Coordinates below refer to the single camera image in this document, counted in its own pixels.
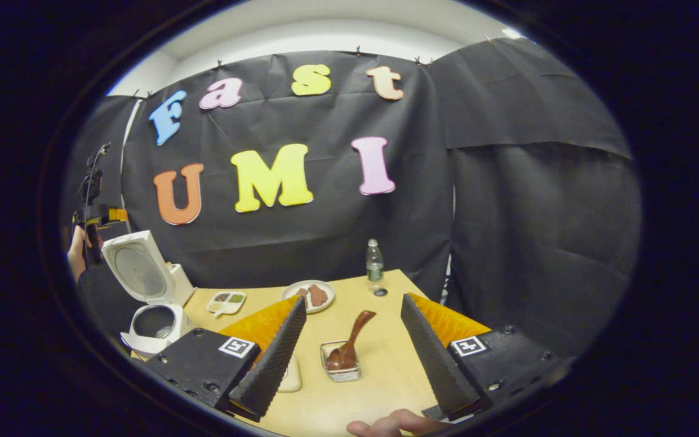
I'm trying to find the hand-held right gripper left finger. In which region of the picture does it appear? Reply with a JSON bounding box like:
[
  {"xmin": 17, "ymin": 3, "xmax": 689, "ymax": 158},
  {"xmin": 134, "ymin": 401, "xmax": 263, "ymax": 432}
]
[{"xmin": 143, "ymin": 296, "xmax": 308, "ymax": 422}]

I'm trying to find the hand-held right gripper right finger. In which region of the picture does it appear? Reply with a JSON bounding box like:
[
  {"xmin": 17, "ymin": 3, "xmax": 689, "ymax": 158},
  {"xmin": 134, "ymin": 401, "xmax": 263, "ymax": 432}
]
[{"xmin": 400, "ymin": 293, "xmax": 575, "ymax": 422}]

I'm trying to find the clear plastic rice box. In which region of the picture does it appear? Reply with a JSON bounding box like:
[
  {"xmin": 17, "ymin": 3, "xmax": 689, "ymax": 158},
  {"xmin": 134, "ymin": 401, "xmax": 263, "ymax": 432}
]
[{"xmin": 277, "ymin": 355, "xmax": 302, "ymax": 393}]

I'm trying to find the white rice cooker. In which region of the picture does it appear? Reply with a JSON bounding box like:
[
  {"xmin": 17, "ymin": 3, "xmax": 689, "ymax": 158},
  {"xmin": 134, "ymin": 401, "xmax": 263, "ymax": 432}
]
[{"xmin": 102, "ymin": 229, "xmax": 195, "ymax": 356}]

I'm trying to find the clear chopstick holder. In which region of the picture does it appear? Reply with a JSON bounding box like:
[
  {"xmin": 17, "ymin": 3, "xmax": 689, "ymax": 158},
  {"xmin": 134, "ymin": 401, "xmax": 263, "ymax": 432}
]
[{"xmin": 320, "ymin": 340, "xmax": 361, "ymax": 383}]

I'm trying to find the brown wooden spoon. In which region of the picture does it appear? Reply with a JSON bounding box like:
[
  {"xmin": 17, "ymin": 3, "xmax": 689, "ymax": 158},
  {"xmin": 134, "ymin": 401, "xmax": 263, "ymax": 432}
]
[{"xmin": 326, "ymin": 310, "xmax": 377, "ymax": 371}]

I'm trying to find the round white plate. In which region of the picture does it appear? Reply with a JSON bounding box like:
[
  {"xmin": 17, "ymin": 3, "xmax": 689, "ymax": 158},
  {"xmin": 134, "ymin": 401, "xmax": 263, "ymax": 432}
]
[{"xmin": 282, "ymin": 280, "xmax": 336, "ymax": 314}]

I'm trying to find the white divided condiment dish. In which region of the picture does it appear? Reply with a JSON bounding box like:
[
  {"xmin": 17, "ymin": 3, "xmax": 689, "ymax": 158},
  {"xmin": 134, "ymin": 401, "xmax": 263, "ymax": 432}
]
[{"xmin": 206, "ymin": 291, "xmax": 247, "ymax": 317}]

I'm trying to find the white toaster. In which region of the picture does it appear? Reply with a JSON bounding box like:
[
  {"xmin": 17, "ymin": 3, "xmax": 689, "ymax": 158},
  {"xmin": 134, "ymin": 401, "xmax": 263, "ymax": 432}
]
[{"xmin": 166, "ymin": 262, "xmax": 196, "ymax": 307}]

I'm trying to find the green label water bottle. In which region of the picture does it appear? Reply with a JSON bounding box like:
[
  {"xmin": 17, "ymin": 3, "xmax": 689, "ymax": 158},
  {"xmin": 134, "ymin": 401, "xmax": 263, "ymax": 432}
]
[{"xmin": 366, "ymin": 239, "xmax": 384, "ymax": 283}]

